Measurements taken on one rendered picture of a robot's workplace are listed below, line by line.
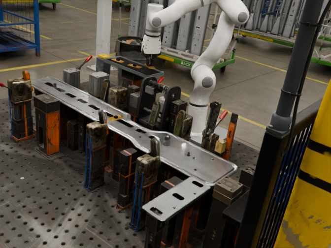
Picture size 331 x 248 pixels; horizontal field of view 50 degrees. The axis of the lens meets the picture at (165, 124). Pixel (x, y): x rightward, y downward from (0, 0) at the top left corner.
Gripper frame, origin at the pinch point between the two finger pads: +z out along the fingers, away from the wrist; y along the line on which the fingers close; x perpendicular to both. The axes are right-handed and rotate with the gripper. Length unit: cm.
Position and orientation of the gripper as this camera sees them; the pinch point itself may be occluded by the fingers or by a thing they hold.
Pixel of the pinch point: (149, 62)
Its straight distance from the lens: 205.6
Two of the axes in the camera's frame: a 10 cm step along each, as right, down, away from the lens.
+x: 4.2, 4.3, -8.0
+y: -9.0, 0.9, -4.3
